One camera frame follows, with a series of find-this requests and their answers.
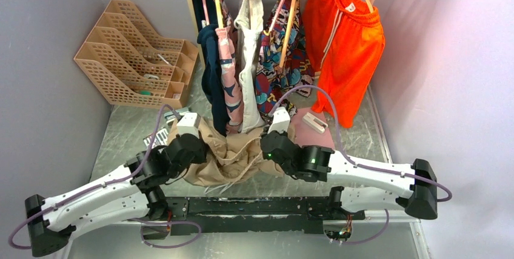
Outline beige shorts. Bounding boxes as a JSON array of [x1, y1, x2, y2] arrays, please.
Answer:
[[183, 118, 285, 187]]

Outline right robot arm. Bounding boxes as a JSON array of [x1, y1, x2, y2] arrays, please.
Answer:
[[261, 131, 438, 220]]

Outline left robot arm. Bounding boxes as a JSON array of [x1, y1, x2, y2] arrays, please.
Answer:
[[25, 133, 208, 257]]

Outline white shorts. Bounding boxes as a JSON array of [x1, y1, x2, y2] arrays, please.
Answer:
[[235, 0, 264, 133]]

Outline navy blue shorts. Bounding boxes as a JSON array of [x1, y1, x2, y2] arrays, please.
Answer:
[[192, 0, 229, 136]]

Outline colourful cartoon print shorts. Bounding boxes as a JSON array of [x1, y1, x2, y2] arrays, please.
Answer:
[[255, 0, 315, 124]]

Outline pink patterned shorts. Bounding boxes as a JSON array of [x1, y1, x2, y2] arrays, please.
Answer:
[[215, 0, 244, 133]]

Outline orange shorts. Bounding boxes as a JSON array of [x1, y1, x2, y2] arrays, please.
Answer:
[[302, 0, 386, 128]]

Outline yellow hanger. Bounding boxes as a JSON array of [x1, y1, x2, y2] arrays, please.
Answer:
[[214, 0, 224, 29]]

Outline pack of coloured markers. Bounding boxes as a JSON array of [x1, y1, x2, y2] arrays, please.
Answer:
[[143, 127, 169, 149]]

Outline pink mat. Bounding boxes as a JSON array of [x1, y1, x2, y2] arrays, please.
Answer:
[[291, 107, 335, 149]]

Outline grey stapler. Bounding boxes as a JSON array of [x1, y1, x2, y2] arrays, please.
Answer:
[[164, 107, 190, 124]]

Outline white stapler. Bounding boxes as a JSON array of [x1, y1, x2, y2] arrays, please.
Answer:
[[302, 112, 329, 134]]

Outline beige plastic file organizer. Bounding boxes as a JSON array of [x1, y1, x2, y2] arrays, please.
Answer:
[[74, 0, 199, 109]]

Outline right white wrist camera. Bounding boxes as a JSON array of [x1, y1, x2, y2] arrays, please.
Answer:
[[267, 107, 291, 134]]

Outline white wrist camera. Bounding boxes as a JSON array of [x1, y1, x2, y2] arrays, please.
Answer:
[[177, 112, 201, 138], [267, 107, 291, 134]]

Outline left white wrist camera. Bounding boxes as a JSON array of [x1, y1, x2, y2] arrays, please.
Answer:
[[177, 112, 201, 138]]

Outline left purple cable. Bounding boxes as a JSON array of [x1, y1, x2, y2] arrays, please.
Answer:
[[8, 104, 183, 250]]

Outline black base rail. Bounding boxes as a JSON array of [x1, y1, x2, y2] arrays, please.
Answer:
[[142, 197, 365, 240]]

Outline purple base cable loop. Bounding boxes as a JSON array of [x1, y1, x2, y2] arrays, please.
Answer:
[[139, 219, 202, 250]]

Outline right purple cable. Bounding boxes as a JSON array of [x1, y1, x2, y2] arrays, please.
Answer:
[[268, 84, 453, 203]]

